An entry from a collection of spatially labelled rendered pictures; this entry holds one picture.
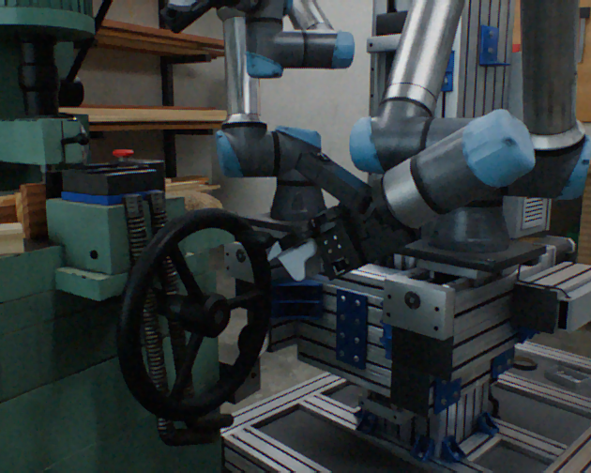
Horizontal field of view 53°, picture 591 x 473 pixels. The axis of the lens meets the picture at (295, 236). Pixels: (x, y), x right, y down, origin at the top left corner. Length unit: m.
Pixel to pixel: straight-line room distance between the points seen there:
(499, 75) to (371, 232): 0.92
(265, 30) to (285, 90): 3.35
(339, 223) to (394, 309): 0.46
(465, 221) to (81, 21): 0.75
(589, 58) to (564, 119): 2.78
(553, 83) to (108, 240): 0.73
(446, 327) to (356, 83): 3.32
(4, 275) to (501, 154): 0.61
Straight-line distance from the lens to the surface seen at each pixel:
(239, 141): 1.45
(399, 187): 0.67
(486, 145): 0.63
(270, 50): 1.21
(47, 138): 0.99
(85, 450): 0.98
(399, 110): 0.79
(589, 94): 3.88
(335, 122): 4.35
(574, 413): 2.01
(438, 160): 0.65
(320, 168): 0.73
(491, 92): 1.54
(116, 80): 4.26
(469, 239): 1.17
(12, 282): 0.84
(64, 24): 0.97
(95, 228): 0.81
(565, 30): 1.04
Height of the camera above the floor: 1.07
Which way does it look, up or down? 11 degrees down
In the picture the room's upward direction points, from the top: straight up
